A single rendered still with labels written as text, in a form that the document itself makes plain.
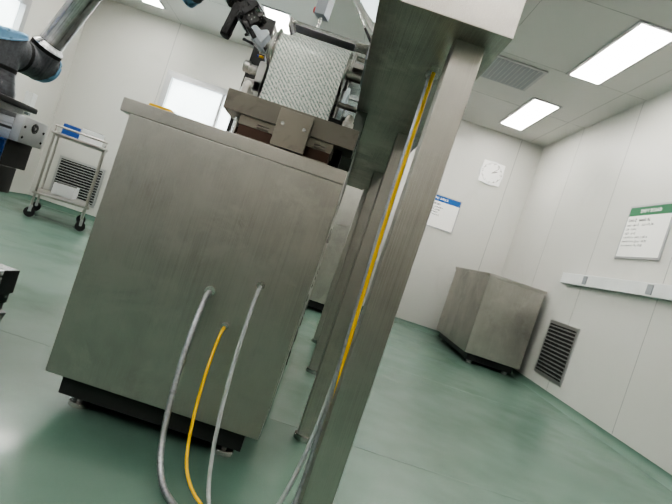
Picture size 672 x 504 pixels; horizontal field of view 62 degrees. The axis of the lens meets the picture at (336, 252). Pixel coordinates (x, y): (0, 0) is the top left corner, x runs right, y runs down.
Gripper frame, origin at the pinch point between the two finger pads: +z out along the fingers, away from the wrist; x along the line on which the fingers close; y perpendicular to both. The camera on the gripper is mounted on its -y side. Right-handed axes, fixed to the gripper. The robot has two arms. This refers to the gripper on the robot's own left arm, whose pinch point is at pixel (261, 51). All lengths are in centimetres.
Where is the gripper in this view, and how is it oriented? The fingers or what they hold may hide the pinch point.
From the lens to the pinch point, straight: 202.5
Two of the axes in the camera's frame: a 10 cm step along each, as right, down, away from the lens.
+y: 8.5, -5.2, 0.0
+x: -0.1, -0.1, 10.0
